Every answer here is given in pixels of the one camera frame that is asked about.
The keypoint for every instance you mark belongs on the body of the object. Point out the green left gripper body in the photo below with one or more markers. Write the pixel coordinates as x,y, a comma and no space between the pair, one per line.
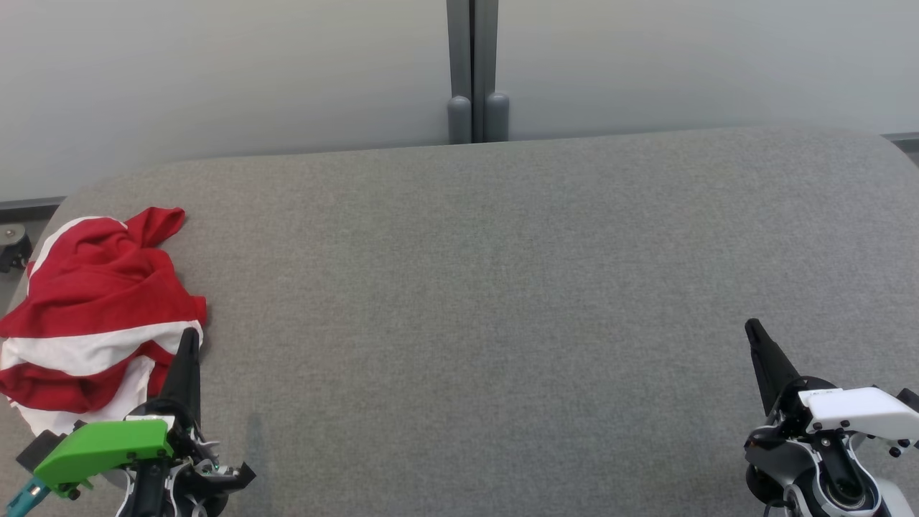
100,449

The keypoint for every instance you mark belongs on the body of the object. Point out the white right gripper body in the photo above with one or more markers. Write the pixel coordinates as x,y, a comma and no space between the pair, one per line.
854,413

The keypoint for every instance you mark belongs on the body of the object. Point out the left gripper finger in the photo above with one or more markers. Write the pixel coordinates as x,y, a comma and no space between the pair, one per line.
185,373

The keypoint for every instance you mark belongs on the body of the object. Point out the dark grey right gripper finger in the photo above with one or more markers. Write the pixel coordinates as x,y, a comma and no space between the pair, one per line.
770,366

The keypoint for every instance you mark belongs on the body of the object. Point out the red and white shirt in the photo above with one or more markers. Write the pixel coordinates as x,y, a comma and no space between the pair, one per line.
93,287

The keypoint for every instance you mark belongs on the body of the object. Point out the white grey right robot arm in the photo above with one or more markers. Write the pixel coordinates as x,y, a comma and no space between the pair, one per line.
826,481

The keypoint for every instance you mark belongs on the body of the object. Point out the black caster wheel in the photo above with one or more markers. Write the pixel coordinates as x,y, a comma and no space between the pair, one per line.
14,248

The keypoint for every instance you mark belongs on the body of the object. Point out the grey baseboard strip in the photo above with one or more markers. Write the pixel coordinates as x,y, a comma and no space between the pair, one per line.
29,208
904,141

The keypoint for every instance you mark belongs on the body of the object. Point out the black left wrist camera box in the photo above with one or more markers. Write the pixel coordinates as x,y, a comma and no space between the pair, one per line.
42,449

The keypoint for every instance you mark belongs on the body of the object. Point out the grey metal partition post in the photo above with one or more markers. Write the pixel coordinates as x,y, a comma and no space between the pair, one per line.
488,72
459,72

